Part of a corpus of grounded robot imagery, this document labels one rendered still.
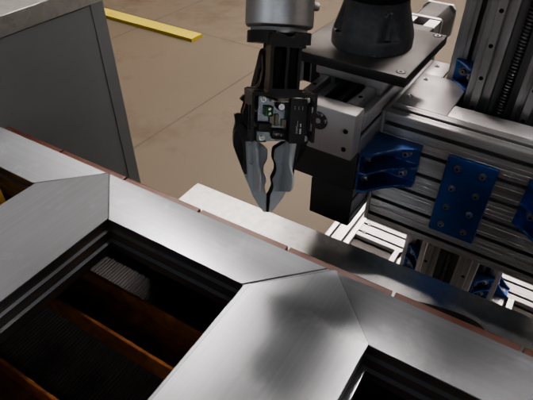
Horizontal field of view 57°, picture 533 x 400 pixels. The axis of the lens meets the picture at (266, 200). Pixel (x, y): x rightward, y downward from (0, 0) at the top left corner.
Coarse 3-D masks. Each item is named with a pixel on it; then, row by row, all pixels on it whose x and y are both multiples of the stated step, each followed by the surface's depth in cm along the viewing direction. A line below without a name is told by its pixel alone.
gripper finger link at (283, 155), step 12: (276, 144) 60; (288, 144) 57; (276, 156) 59; (288, 156) 57; (276, 168) 59; (288, 168) 57; (276, 180) 60; (288, 180) 57; (276, 192) 60; (276, 204) 61
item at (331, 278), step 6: (312, 276) 70; (318, 276) 70; (324, 276) 70; (330, 276) 70; (336, 276) 70; (324, 282) 69; (330, 282) 69; (336, 282) 69; (336, 288) 68; (342, 288) 68
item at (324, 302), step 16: (272, 288) 68; (288, 288) 68; (304, 288) 68; (320, 288) 68; (288, 304) 66; (304, 304) 66; (320, 304) 66; (336, 304) 66; (320, 320) 64; (336, 320) 64; (352, 320) 64; (352, 336) 62
